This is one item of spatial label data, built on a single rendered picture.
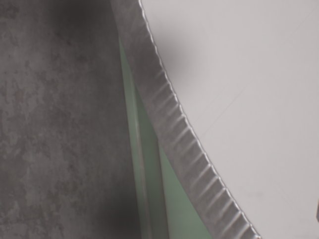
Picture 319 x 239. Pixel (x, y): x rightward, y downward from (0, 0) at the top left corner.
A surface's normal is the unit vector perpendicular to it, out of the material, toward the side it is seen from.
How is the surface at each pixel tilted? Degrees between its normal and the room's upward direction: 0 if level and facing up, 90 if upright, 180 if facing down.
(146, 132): 0
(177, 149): 91
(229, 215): 92
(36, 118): 0
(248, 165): 90
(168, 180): 90
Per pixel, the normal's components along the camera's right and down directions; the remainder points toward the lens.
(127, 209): 0.66, -0.15
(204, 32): -0.75, 0.03
